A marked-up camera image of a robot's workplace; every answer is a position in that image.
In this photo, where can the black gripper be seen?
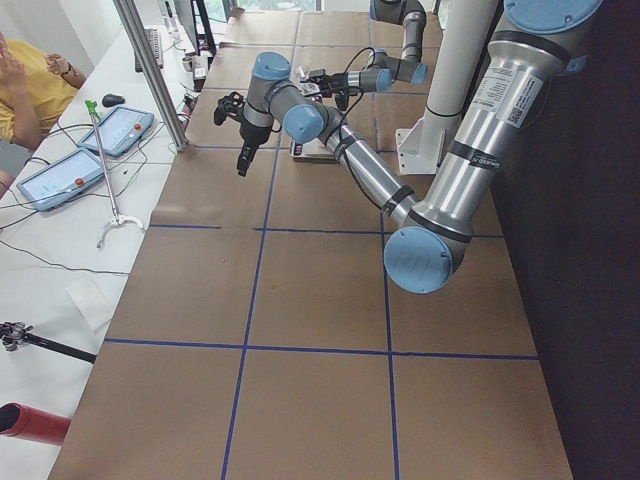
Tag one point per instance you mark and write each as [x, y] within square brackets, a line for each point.
[248, 132]
[336, 80]

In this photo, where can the glass sauce bottle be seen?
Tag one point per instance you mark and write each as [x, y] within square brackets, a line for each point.
[308, 88]

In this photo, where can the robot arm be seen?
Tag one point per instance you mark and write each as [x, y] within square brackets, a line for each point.
[494, 60]
[382, 69]

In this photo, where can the digital kitchen scale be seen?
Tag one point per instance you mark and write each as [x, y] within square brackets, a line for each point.
[312, 152]

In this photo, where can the far teach pendant tablet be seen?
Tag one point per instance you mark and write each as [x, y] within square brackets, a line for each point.
[122, 127]

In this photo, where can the teach pendant tablet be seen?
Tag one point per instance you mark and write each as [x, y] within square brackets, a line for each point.
[122, 127]
[67, 177]

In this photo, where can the reacher grabber tool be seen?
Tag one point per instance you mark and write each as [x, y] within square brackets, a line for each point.
[118, 219]

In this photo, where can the black computer mouse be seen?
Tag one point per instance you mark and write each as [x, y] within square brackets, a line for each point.
[111, 100]

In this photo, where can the black keyboard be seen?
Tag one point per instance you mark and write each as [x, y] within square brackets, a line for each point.
[154, 41]

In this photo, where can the near teach pendant tablet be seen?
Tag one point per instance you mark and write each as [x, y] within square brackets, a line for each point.
[67, 177]

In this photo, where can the person in yellow shirt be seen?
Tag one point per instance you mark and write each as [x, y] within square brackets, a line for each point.
[36, 89]

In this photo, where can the black tripod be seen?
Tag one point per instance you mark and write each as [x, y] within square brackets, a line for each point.
[16, 334]

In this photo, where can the red cylinder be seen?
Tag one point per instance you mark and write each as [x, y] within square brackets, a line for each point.
[28, 423]

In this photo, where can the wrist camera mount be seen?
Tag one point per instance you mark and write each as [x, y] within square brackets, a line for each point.
[229, 106]
[341, 98]

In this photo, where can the white mounting post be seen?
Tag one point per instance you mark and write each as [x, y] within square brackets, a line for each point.
[422, 148]

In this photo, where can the aluminium frame post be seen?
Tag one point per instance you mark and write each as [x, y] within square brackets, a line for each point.
[134, 28]

